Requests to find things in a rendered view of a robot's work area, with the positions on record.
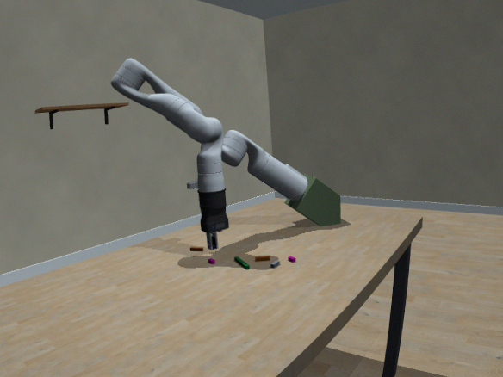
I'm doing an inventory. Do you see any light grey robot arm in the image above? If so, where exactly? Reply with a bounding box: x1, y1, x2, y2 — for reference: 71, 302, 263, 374
111, 59, 307, 201

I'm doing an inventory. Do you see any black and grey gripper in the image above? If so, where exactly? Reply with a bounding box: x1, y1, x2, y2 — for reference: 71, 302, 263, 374
187, 172, 229, 250

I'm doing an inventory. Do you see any green rod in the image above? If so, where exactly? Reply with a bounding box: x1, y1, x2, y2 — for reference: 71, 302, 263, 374
234, 256, 250, 269

